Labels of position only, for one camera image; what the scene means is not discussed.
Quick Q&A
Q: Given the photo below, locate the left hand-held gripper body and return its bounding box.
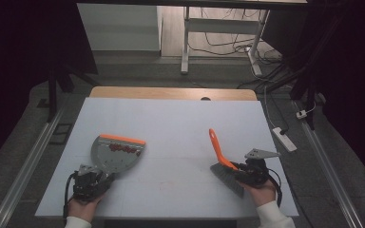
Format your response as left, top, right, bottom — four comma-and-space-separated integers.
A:
71, 162, 112, 202

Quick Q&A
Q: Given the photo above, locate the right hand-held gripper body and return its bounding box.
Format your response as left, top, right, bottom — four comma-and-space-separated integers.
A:
235, 147, 282, 188

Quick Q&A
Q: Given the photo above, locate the person's right hand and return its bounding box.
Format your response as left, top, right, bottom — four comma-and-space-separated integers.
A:
241, 179, 279, 208

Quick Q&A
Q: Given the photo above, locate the person's left hand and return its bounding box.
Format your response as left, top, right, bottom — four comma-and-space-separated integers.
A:
67, 193, 105, 224

